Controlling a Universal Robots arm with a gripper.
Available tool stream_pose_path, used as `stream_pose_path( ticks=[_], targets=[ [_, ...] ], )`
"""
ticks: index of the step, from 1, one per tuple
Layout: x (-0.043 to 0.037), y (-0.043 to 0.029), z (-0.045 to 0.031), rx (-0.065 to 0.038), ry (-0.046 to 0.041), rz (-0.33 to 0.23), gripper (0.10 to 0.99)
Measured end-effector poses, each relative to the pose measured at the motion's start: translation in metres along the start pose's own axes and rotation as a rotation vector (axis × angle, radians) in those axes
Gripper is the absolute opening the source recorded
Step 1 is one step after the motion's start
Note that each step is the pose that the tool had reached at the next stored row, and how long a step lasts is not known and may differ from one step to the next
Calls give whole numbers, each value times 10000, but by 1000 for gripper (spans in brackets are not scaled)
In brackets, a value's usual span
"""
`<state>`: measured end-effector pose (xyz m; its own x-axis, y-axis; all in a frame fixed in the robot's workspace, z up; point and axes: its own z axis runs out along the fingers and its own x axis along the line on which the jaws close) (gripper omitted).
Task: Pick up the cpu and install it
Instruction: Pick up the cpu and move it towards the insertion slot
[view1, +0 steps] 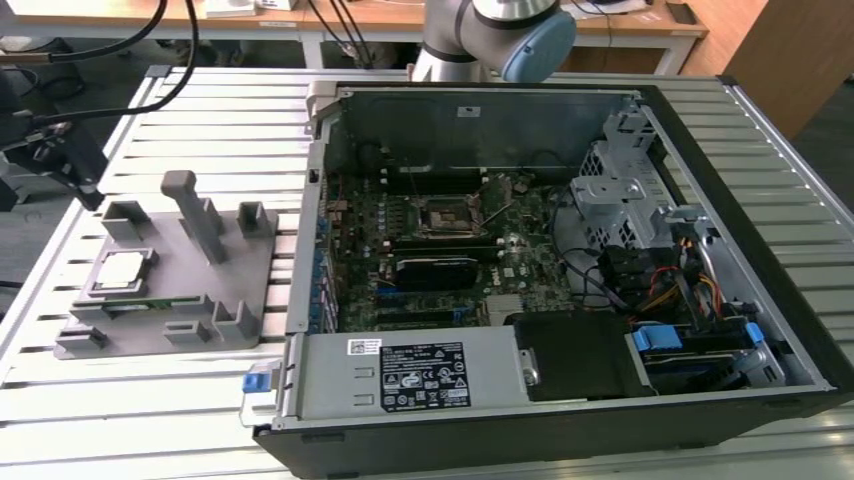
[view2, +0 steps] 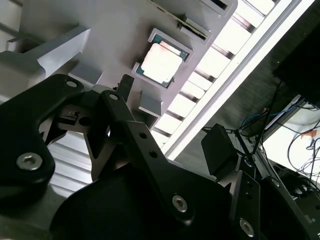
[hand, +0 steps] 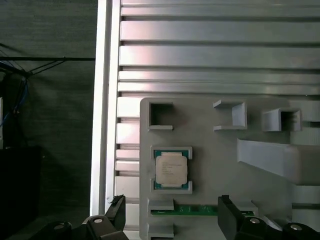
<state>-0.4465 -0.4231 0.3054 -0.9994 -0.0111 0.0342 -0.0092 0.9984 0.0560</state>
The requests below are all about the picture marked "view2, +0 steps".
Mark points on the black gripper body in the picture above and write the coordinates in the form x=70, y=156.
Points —
x=112, y=212

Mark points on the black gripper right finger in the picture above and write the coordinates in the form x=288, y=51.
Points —
x=220, y=150

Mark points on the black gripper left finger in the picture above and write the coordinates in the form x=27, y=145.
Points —
x=25, y=120

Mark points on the silver CPU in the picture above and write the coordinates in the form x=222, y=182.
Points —
x=161, y=63

